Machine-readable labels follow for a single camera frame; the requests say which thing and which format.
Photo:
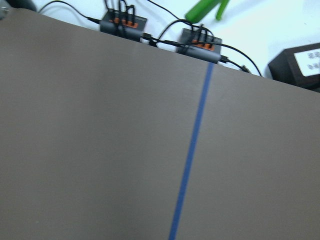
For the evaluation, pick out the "right grey usb hub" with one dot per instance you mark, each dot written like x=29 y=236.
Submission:
x=200 y=45

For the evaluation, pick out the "left grey usb hub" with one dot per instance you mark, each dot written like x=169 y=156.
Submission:
x=124 y=25

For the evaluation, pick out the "black labelled box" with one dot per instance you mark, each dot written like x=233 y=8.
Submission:
x=298 y=66

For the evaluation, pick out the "green plastic clamp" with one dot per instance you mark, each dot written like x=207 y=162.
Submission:
x=203 y=8

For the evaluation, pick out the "grey usb hub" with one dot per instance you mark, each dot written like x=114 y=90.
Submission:
x=124 y=25
x=200 y=45

